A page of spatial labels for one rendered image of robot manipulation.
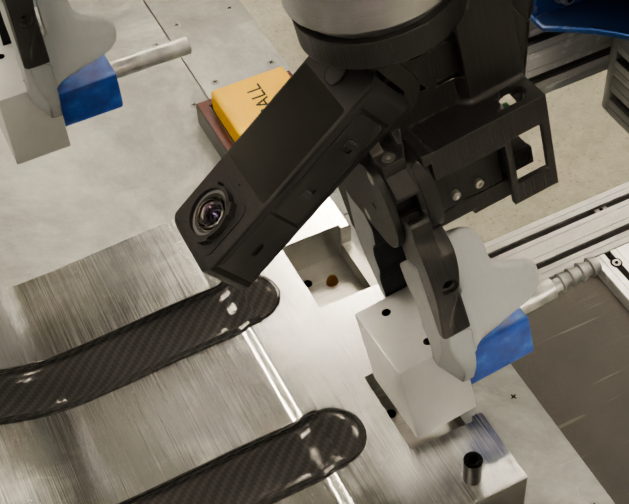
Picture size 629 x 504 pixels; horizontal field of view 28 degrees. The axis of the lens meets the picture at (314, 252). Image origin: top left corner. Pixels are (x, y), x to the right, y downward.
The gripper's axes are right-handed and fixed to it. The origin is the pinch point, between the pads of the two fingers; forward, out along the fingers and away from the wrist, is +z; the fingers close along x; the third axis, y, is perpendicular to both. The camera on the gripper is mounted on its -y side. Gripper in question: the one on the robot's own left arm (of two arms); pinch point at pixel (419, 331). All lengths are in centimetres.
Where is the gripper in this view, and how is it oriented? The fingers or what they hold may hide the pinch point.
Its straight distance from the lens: 64.5
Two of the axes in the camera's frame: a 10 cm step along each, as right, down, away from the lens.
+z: 2.4, 6.9, 6.9
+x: -4.2, -5.7, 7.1
